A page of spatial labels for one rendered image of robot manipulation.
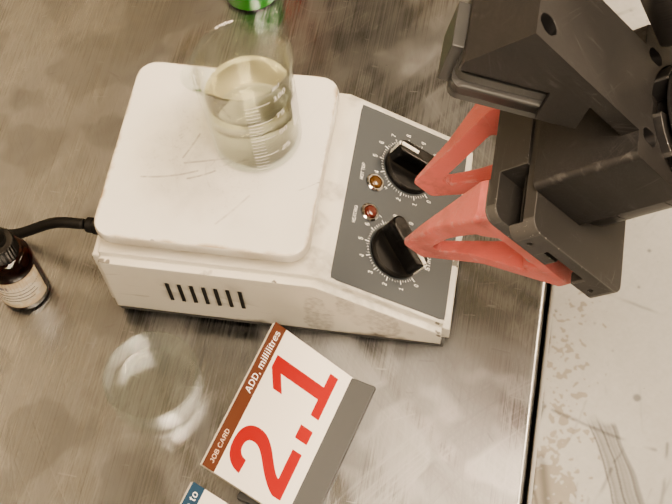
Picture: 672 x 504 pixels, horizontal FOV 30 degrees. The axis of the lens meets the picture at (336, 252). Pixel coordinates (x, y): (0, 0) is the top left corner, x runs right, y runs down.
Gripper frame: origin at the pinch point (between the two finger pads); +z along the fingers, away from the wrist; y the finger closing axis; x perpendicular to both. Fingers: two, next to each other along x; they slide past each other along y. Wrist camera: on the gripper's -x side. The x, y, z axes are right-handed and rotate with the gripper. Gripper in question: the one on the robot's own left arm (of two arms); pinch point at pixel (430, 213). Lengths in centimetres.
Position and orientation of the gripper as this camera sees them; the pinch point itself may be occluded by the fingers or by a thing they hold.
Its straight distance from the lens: 61.8
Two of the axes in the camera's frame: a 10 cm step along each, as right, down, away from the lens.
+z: -7.1, 2.2, 6.7
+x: 6.8, 4.5, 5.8
